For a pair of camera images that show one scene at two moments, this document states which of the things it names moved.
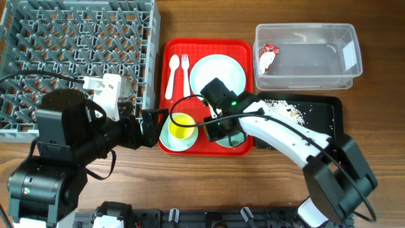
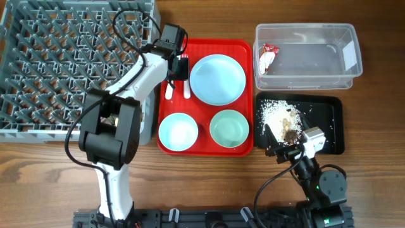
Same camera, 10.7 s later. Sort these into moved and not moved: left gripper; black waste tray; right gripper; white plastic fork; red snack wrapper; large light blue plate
Moved: right gripper; left gripper
Not moved: black waste tray; large light blue plate; white plastic fork; red snack wrapper
